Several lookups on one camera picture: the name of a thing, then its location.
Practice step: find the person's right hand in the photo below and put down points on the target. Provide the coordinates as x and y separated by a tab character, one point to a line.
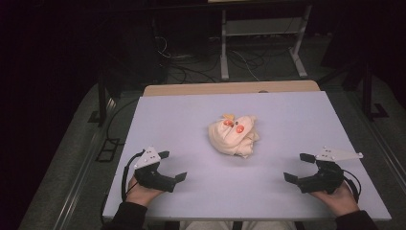
340	201

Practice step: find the person's left hand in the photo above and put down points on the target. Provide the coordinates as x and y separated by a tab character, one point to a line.
140	195

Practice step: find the cream garment with orange print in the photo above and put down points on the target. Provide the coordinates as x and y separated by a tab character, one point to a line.
233	140

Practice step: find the aluminium floor rail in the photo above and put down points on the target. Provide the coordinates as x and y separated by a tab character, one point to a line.
81	179
387	150

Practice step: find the black metal stand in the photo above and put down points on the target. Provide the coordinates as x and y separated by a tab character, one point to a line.
102	102
367	92

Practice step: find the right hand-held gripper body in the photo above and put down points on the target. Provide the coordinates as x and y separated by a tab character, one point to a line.
327	179

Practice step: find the white metal desk frame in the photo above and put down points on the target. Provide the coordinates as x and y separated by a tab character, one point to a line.
263	27

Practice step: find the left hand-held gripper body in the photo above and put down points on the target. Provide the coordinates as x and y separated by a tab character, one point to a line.
150	177

